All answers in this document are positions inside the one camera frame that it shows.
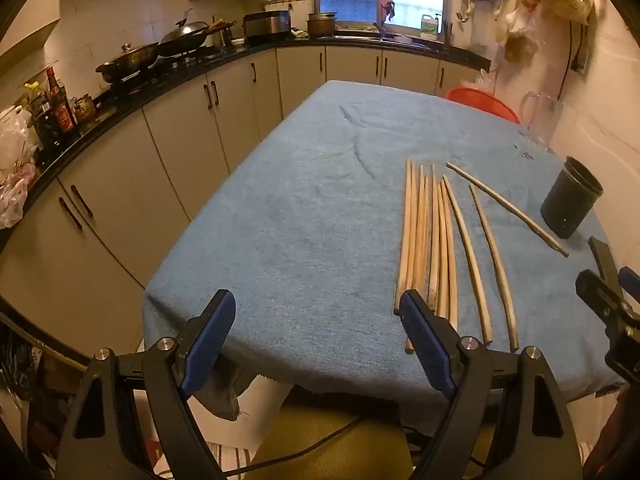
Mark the pink cloth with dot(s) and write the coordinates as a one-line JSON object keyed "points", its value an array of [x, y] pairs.
{"points": [[387, 9]]}

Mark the cluster of condiment bottles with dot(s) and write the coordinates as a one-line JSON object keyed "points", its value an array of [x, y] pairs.
{"points": [[57, 110]]}

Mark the gas stove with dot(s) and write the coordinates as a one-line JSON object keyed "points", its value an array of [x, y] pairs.
{"points": [[200, 55]]}

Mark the bunch of wooden chopsticks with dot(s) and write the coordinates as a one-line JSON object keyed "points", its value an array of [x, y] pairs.
{"points": [[422, 240]]}

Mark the frying pan with glass lid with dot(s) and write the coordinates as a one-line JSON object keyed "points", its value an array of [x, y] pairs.
{"points": [[127, 62]]}

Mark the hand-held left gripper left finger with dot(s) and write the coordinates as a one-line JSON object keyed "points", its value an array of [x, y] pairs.
{"points": [[210, 340]]}

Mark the green label detergent bottle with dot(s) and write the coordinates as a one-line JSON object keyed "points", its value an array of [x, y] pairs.
{"points": [[430, 27]]}

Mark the hanging white plastic bags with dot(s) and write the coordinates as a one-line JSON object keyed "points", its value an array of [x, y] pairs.
{"points": [[517, 20]]}

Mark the wall power socket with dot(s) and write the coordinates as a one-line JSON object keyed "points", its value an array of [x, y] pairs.
{"points": [[582, 62]]}

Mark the beige lower kitchen cabinets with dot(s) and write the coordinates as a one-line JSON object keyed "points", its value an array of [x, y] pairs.
{"points": [[165, 150]]}

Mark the black chopstick holder cup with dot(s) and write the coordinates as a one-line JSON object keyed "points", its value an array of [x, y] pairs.
{"points": [[570, 200]]}

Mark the blue terry tablecloth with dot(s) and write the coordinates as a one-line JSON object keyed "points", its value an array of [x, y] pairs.
{"points": [[300, 210]]}

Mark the wok with lid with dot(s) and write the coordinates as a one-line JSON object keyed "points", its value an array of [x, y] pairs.
{"points": [[185, 37]]}

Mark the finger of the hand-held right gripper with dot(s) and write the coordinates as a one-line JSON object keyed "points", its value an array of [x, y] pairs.
{"points": [[631, 285], [600, 292]]}

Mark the black kitchen countertop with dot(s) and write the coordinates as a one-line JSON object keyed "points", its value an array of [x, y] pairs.
{"points": [[100, 127]]}

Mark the curved wooden chopstick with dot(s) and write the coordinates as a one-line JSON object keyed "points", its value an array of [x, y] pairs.
{"points": [[500, 275], [500, 201], [466, 252]]}

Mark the brown cooking pot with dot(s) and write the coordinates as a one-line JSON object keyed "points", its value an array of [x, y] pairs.
{"points": [[322, 25]]}

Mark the crumpled plastic bags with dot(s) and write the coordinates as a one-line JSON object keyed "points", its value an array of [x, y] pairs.
{"points": [[15, 195]]}

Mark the silver rice cooker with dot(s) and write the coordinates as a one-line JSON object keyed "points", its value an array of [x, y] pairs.
{"points": [[267, 25]]}

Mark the red plastic basket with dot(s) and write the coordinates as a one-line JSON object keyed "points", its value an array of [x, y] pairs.
{"points": [[480, 100]]}

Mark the small brown scraps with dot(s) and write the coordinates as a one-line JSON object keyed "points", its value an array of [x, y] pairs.
{"points": [[523, 154]]}

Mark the grey cloth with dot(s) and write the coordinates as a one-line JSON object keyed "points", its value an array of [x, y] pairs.
{"points": [[222, 395]]}

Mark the clear glass pitcher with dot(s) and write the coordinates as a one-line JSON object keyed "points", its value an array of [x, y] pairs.
{"points": [[542, 120]]}

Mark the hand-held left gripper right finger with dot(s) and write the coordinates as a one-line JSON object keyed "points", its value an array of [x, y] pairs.
{"points": [[425, 340]]}

